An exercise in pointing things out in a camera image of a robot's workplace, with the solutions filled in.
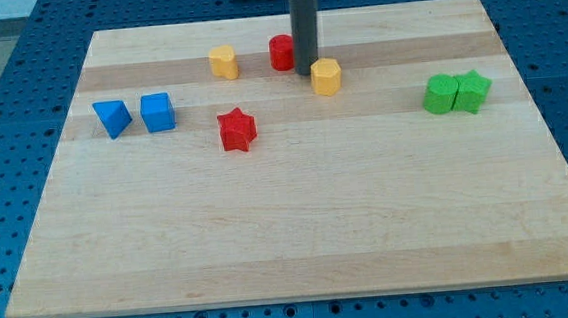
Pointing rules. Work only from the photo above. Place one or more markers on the green cylinder block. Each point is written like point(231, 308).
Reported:
point(441, 91)

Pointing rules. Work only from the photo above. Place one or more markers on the blue cube block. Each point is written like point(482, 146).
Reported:
point(157, 112)

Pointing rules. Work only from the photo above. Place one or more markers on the red cylinder block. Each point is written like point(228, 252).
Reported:
point(281, 52)

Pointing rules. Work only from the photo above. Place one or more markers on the light wooden board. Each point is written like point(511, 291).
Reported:
point(361, 193)

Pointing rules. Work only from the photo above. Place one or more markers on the red star block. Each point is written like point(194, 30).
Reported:
point(237, 130)

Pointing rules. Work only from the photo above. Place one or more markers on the green star block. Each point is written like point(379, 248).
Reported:
point(473, 90)

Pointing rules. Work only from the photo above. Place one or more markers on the blue triangle block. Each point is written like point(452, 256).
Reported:
point(114, 116)

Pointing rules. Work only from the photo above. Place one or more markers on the yellow hexagon block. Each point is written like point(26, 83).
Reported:
point(325, 75)

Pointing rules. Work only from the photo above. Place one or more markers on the yellow heart block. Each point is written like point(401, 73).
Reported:
point(223, 62)

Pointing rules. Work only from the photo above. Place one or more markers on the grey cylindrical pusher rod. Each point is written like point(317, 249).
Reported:
point(304, 25)

